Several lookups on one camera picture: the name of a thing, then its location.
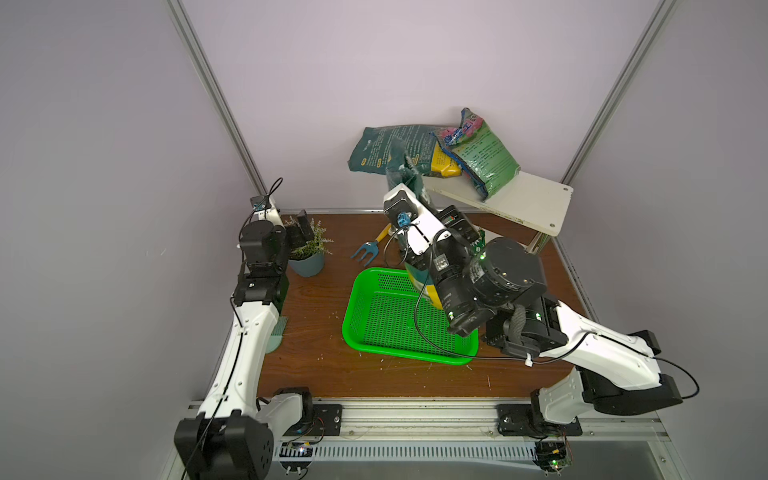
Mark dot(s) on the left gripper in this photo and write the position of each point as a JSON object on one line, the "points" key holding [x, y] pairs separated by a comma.
{"points": [[301, 228]]}

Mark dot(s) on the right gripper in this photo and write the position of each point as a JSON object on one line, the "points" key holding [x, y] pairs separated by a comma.
{"points": [[417, 241]]}

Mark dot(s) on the light green blue-edged bag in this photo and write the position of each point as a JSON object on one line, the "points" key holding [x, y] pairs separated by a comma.
{"points": [[480, 154]]}

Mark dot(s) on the teal and yellow fertilizer bag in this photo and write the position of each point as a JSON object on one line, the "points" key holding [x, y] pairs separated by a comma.
{"points": [[383, 148]]}

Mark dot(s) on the dark green flower soil bag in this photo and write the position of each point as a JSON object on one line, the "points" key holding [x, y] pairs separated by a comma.
{"points": [[418, 269]]}

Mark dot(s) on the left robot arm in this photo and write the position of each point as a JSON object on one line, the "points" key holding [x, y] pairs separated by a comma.
{"points": [[235, 433]]}

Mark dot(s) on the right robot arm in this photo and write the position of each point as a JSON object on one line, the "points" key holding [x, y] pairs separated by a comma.
{"points": [[501, 288]]}

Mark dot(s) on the white two-tier shelf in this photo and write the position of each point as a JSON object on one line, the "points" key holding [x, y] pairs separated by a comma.
{"points": [[534, 202]]}

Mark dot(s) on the potted artificial plant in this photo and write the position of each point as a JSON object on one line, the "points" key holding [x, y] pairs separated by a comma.
{"points": [[310, 260]]}

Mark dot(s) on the green plastic basket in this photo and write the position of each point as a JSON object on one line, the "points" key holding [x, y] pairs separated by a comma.
{"points": [[385, 315]]}

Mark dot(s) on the mint green hand brush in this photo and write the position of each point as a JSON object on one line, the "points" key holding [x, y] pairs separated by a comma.
{"points": [[277, 335]]}

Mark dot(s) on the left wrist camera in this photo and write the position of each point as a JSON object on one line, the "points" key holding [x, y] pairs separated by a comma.
{"points": [[264, 209]]}

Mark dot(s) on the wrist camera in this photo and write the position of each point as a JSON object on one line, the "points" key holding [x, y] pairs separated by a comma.
{"points": [[264, 209], [412, 218]]}

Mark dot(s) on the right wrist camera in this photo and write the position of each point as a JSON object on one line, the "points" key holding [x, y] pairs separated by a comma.
{"points": [[412, 218]]}

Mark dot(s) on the blue garden fork yellow handle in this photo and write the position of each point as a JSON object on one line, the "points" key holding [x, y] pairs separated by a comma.
{"points": [[368, 251]]}

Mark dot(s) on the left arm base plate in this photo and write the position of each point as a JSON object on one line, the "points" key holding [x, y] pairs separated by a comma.
{"points": [[326, 420]]}

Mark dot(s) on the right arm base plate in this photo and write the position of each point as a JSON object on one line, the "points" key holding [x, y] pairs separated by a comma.
{"points": [[523, 420]]}

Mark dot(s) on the aluminium front rail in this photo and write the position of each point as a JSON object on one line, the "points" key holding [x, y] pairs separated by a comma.
{"points": [[402, 420]]}

